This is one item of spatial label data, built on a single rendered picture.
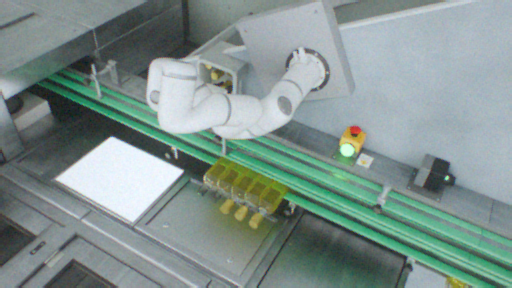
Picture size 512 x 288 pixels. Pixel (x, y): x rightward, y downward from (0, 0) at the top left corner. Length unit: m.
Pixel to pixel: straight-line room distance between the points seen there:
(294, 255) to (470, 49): 0.89
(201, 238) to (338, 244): 0.51
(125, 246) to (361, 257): 0.86
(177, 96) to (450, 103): 0.82
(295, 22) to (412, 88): 0.42
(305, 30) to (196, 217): 0.79
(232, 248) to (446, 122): 0.83
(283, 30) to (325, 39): 0.14
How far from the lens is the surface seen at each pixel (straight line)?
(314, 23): 1.36
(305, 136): 1.58
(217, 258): 1.55
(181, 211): 1.68
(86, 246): 1.70
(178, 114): 1.04
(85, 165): 1.91
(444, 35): 1.33
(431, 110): 1.44
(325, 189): 1.54
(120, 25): 2.26
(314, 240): 1.67
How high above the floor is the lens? 1.96
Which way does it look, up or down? 42 degrees down
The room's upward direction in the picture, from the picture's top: 139 degrees counter-clockwise
